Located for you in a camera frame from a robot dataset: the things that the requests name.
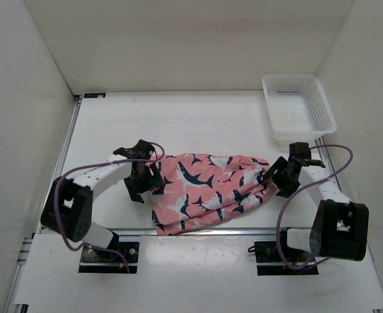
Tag aluminium rail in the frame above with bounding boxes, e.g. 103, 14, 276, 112
314, 136, 335, 174
112, 228, 276, 237
32, 95, 83, 238

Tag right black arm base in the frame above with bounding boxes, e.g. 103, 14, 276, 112
247, 230, 319, 276

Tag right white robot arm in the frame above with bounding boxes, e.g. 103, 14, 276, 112
264, 142, 369, 270

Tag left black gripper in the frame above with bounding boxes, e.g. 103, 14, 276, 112
124, 162, 164, 203

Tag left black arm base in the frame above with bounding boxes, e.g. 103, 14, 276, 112
78, 224, 140, 274

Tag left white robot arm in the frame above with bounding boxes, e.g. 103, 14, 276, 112
40, 140, 165, 261

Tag aluminium left rail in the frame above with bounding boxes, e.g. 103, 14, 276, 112
32, 95, 83, 238

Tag aluminium right rail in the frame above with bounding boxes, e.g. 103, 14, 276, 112
314, 136, 335, 174

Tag pink shark print shorts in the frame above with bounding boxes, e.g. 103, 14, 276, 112
151, 153, 275, 235

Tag white plastic mesh basket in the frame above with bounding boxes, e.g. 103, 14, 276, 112
262, 74, 337, 143

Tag aluminium front rail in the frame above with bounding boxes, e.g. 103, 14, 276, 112
112, 228, 276, 237

